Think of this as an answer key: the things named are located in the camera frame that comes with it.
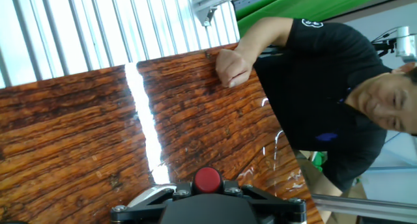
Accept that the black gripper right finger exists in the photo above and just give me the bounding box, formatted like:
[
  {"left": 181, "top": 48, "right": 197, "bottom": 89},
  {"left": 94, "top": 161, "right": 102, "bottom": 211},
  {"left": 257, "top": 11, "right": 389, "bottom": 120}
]
[{"left": 223, "top": 180, "right": 308, "bottom": 224}]

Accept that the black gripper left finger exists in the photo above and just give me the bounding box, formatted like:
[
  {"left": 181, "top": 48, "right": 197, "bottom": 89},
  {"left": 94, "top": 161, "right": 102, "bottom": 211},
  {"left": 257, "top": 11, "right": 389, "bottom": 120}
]
[{"left": 109, "top": 181, "right": 195, "bottom": 224}]

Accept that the black ladle with red end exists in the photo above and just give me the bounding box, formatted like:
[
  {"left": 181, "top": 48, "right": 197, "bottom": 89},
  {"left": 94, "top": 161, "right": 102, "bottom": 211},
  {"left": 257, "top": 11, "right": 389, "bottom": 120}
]
[{"left": 192, "top": 166, "right": 225, "bottom": 195}]

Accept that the person's right forearm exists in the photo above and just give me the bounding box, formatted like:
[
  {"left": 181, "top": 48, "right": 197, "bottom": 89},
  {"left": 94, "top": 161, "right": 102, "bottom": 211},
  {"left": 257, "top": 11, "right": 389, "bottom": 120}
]
[{"left": 233, "top": 16, "right": 295, "bottom": 66}]

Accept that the person's right hand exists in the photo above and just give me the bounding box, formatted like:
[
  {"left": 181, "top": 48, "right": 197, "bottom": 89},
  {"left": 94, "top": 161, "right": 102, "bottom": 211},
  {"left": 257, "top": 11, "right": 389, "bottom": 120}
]
[{"left": 214, "top": 48, "right": 254, "bottom": 89}]

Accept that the wood grain table mat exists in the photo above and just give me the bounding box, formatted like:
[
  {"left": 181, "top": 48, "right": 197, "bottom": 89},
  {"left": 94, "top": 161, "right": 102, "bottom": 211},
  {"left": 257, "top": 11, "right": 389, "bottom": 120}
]
[{"left": 0, "top": 43, "right": 325, "bottom": 224}]

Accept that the person in black shirt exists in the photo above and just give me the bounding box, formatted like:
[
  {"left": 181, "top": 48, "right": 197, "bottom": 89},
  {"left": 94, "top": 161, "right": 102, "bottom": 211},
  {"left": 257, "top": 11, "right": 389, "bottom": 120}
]
[{"left": 253, "top": 18, "right": 417, "bottom": 224}]

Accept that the green fabric sheet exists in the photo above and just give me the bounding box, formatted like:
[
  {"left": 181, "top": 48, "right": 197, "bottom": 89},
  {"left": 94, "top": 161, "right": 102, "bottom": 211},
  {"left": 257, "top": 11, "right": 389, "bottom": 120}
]
[{"left": 234, "top": 0, "right": 395, "bottom": 38}]

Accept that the white camera on stand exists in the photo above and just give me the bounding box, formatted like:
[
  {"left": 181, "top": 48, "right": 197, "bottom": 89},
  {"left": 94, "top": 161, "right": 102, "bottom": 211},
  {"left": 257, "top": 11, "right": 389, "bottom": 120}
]
[{"left": 371, "top": 25, "right": 417, "bottom": 63}]

